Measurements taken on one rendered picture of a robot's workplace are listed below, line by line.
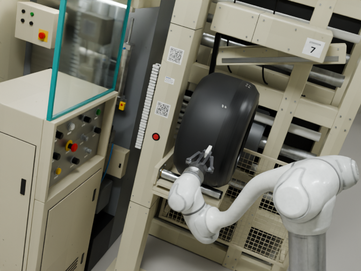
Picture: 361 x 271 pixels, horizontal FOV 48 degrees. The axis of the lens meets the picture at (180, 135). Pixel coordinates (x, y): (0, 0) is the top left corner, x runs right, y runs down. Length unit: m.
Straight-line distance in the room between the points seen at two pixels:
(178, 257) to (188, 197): 1.60
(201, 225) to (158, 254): 1.50
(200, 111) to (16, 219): 0.94
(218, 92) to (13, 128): 0.92
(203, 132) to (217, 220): 0.48
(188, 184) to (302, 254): 0.56
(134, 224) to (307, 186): 1.57
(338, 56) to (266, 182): 1.14
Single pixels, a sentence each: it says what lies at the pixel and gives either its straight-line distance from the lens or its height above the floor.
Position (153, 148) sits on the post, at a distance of 2.22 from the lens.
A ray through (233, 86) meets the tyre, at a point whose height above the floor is 1.45.
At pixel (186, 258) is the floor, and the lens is 3.11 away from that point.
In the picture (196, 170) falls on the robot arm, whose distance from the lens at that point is 1.65.
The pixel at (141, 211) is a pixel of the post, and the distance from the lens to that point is 2.42.
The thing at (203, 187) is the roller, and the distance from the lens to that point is 2.14.
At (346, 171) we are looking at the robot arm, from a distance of 1.24.
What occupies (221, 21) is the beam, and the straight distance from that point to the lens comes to 2.24.
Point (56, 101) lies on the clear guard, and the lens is 1.64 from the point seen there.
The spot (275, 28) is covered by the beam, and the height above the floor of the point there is 1.74.
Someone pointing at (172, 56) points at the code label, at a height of 1.50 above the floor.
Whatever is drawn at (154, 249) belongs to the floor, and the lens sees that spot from 3.11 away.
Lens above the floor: 1.95
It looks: 23 degrees down
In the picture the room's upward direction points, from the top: 15 degrees clockwise
